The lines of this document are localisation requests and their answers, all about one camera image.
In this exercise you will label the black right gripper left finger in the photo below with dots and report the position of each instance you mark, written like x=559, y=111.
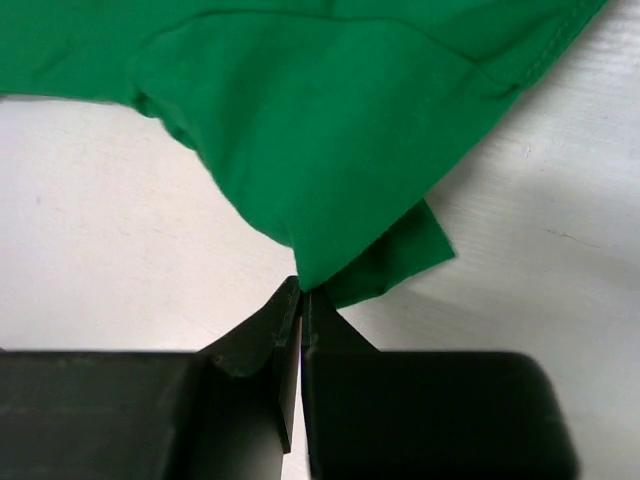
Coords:
x=223, y=412

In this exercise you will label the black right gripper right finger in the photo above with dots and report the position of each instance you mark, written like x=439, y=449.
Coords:
x=375, y=414

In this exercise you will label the green t shirt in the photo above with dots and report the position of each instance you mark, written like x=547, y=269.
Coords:
x=324, y=123

